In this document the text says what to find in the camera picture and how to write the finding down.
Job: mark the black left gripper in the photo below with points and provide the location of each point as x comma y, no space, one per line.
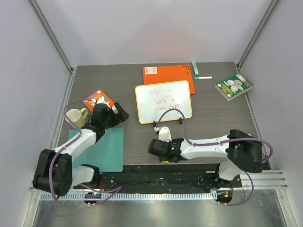
118,117

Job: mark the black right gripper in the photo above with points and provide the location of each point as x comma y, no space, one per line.
157,149

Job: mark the yellow-framed whiteboard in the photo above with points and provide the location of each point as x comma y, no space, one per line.
153,100

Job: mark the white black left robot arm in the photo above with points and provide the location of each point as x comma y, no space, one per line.
54,171

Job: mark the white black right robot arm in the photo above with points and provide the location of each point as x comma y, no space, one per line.
236,152

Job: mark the orange cover booklet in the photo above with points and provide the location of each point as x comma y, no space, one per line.
95,97

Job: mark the light green mug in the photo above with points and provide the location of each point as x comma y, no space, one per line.
76,118

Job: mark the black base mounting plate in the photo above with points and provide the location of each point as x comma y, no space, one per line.
161,179

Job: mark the teal cutting mat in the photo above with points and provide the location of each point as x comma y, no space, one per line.
107,154

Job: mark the orange clipboard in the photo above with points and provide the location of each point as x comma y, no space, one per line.
165,74

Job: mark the white blue-capped marker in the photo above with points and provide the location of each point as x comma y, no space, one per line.
199,78

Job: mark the green cover book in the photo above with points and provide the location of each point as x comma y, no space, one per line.
233,86

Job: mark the green highlighter marker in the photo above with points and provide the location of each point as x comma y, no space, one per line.
196,72

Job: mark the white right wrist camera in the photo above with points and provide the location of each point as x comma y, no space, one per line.
163,133

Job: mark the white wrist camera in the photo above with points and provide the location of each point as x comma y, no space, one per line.
163,133
100,100

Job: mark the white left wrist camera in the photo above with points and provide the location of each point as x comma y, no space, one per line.
100,100

